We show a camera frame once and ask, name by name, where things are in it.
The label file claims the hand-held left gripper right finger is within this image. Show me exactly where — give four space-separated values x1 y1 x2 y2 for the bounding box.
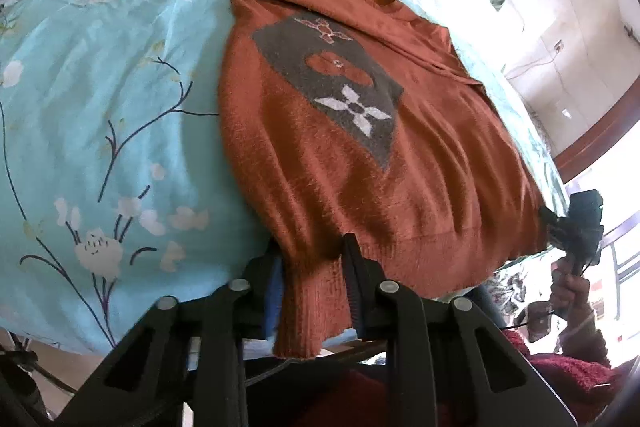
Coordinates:
342 234 577 427

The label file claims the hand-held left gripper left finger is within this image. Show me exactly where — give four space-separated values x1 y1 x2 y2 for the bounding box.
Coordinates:
55 239 284 427

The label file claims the rust orange knit sweater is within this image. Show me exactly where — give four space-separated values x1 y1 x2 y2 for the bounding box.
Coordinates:
217 0 551 360

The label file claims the person's right forearm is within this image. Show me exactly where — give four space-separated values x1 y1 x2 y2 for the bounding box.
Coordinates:
502 304 626 427

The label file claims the person's right hand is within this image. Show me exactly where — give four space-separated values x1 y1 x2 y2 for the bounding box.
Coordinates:
550 258 602 317

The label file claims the black white patterned cloth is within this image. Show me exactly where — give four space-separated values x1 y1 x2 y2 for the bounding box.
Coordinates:
487 264 533 320

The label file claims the person's dark red clothing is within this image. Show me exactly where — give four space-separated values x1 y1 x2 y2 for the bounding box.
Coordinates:
247 357 396 427

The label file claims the turquoise floral bed sheet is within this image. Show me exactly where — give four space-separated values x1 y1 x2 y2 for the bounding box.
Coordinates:
0 0 568 355

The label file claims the brown wooden door frame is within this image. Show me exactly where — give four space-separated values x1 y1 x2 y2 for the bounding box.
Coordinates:
554 74 640 184

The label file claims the black cable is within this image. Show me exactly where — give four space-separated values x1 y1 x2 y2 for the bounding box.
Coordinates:
0 342 81 413

